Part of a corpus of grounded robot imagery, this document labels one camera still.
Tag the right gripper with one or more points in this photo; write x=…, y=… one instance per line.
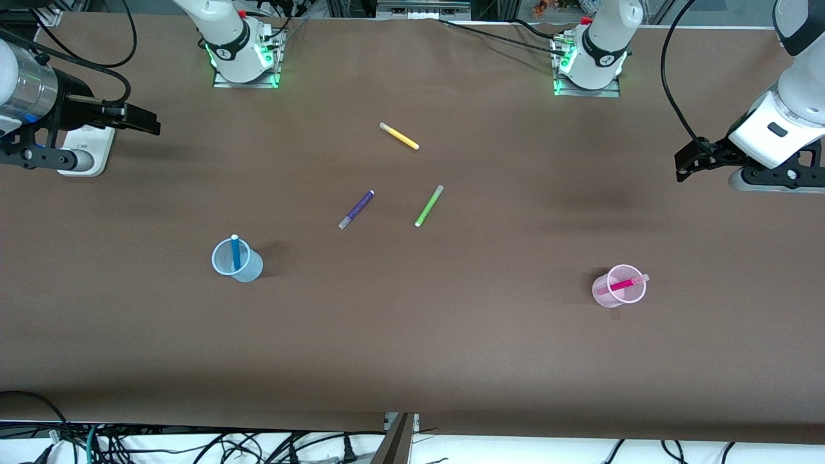
x=69, y=98

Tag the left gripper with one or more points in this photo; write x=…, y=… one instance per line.
x=714, y=152

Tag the pink marker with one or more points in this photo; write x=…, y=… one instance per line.
x=624, y=283

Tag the blue marker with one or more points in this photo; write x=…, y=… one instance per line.
x=236, y=252

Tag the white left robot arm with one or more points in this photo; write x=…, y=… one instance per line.
x=606, y=38

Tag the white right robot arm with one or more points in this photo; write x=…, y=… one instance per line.
x=225, y=32

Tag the white desk lamp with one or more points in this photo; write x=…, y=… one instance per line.
x=97, y=145

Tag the pink plastic cup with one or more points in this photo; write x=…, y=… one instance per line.
x=612, y=298

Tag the blue plastic cup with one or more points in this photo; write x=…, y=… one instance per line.
x=248, y=267

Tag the purple marker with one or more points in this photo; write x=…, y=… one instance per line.
x=356, y=209

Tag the yellow marker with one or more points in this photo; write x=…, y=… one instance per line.
x=399, y=136

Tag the green marker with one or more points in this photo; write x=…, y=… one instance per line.
x=429, y=205

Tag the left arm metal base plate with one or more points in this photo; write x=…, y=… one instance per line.
x=612, y=91

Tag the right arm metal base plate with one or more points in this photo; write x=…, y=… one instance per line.
x=271, y=71

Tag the grey metal post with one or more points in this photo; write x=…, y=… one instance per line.
x=394, y=441

